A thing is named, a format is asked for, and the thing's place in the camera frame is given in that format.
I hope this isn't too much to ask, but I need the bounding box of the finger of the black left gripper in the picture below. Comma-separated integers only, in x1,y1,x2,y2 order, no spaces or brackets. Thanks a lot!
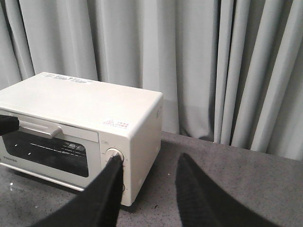
0,114,19,135

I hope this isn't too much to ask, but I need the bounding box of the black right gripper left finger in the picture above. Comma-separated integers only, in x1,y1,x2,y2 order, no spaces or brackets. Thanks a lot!
33,156,123,227

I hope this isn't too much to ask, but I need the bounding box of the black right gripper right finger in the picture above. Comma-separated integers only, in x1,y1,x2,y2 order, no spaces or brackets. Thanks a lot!
175,153,303,227

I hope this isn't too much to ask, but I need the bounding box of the upper oven knob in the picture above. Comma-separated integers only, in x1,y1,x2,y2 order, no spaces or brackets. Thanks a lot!
104,148,125,163

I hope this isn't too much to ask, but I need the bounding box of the white toaster oven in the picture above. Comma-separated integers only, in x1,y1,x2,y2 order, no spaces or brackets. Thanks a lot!
0,72,163,206

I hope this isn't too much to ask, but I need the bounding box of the grey curtain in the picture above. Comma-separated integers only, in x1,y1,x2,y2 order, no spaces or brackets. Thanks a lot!
0,0,303,160

